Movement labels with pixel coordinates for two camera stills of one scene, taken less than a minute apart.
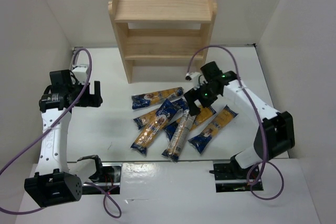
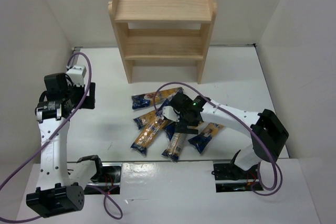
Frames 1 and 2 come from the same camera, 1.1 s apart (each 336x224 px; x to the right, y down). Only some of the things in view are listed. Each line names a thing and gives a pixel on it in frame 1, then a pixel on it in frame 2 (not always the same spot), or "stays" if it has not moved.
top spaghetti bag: x=143 y=100 stays
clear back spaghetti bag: x=174 y=147 stays
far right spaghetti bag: x=200 y=141 stays
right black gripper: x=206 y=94 to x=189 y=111
